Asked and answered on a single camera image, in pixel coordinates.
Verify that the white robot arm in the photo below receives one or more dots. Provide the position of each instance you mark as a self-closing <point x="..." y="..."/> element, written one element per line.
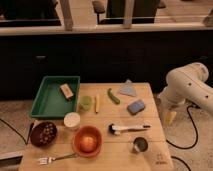
<point x="186" y="83"/>

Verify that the dark brown bowl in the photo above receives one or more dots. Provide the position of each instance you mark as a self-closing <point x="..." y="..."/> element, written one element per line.
<point x="43" y="134"/>

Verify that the green pepper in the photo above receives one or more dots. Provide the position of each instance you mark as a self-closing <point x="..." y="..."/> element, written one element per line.
<point x="113" y="98"/>

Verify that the orange bowl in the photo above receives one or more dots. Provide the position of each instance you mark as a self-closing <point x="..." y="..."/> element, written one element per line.
<point x="86" y="131"/>

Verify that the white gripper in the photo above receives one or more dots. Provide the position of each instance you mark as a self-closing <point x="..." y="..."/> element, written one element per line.
<point x="169" y="100"/>

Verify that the office chair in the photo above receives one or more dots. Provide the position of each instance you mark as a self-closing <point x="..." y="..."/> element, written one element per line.
<point x="127" y="11"/>

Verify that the grey folded cloth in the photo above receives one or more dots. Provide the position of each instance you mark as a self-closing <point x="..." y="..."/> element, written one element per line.
<point x="128" y="89"/>

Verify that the yellow stick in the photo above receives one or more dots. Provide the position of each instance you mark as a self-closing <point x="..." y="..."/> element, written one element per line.
<point x="97" y="103"/>

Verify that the metal cup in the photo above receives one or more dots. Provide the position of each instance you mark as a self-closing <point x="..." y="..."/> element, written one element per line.
<point x="140" y="144"/>

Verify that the wooden block in tray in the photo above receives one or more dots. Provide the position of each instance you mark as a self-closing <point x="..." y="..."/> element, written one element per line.
<point x="66" y="90"/>

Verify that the white dish brush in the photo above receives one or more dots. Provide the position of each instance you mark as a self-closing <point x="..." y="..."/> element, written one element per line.
<point x="117" y="130"/>

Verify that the green plastic tray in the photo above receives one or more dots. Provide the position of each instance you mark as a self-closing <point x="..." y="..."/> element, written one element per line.
<point x="50" y="102"/>

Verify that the blue sponge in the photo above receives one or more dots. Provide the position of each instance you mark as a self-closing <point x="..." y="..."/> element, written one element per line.
<point x="136" y="107"/>

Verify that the orange fruit in bowl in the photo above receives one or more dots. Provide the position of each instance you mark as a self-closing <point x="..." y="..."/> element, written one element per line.
<point x="88" y="143"/>

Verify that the green plastic cup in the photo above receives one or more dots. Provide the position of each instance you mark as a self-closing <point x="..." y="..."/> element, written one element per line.
<point x="85" y="102"/>

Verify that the white cup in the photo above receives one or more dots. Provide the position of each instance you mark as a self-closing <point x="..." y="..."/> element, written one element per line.
<point x="72" y="120"/>

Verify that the silver fork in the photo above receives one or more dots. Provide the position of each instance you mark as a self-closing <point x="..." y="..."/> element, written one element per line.
<point x="48" y="160"/>

